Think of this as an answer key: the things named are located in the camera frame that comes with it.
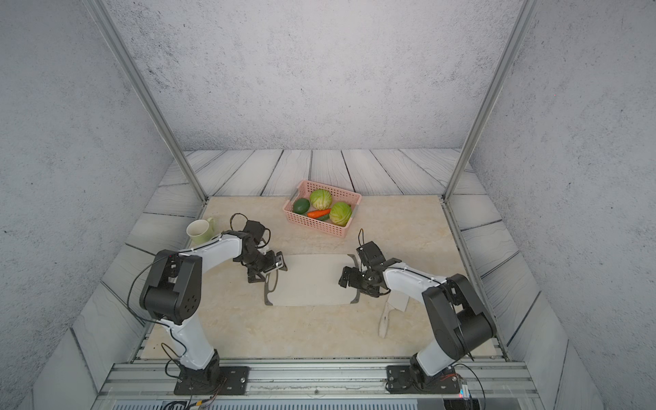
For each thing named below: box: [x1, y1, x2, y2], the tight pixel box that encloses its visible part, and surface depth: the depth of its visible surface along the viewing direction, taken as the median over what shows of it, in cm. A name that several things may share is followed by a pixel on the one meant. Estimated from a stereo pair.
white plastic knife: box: [378, 289, 410, 339], surface depth 88 cm
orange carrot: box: [307, 208, 332, 219], surface depth 113 cm
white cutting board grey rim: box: [263, 253, 361, 306], surface depth 95 cm
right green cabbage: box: [329, 201, 353, 227], surface depth 108 cm
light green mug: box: [186, 216, 216, 245], surface depth 101 cm
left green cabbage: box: [309, 188, 333, 211], surface depth 113 cm
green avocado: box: [292, 198, 311, 215], surface depth 116 cm
